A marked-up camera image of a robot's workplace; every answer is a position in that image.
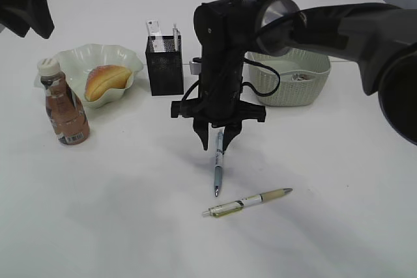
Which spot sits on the grey grip ballpoint pen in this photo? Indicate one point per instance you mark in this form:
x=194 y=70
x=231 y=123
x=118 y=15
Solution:
x=176 y=34

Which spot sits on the paper piece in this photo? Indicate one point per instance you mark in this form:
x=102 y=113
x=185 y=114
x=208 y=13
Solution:
x=301 y=77

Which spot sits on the clear plastic ruler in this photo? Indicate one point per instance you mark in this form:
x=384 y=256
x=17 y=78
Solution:
x=155 y=33

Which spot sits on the light green woven basket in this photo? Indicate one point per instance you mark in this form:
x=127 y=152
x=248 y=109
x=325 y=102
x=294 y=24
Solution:
x=295 y=93

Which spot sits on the white beige ballpoint pen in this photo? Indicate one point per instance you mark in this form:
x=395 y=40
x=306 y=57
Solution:
x=238 y=205

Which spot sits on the bread bun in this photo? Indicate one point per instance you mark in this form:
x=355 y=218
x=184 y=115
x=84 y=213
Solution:
x=103 y=78

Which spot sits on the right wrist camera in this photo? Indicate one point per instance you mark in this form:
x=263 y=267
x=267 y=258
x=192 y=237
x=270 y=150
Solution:
x=195 y=66

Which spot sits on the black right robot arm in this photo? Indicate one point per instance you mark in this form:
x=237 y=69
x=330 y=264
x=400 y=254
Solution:
x=378 y=37

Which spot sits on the black mesh pen holder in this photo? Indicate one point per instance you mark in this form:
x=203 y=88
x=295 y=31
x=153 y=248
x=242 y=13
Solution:
x=164 y=65

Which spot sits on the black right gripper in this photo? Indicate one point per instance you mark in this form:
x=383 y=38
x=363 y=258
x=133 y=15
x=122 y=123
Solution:
x=228 y=112

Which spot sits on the pale green wavy plate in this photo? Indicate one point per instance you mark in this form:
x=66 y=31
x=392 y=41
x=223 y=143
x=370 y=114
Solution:
x=77 y=63

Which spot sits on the brown Nescafe coffee bottle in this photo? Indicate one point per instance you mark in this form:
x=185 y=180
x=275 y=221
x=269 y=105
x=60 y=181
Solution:
x=63 y=107

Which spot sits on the blue grip ballpoint pen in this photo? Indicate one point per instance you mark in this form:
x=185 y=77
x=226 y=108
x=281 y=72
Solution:
x=218 y=165

